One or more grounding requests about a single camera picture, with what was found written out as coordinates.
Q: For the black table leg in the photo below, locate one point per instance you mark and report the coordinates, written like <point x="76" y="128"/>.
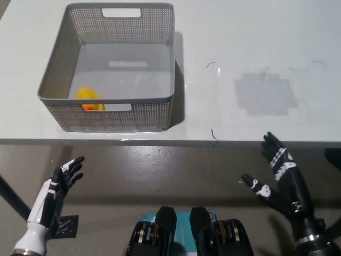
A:
<point x="334" y="158"/>
<point x="14" y="198"/>

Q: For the yellow duck toy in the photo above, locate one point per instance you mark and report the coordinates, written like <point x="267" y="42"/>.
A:
<point x="86" y="94"/>

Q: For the grey perforated plastic basket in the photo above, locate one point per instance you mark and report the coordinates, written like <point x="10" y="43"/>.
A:
<point x="125" y="77"/>

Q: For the grey translucent tape patch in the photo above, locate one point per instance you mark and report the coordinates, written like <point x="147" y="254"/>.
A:
<point x="266" y="93"/>

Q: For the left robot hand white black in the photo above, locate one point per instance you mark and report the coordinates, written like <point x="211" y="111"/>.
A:
<point x="44" y="205"/>

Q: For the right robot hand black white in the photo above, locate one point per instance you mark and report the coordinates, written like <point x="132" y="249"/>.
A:
<point x="295" y="192"/>

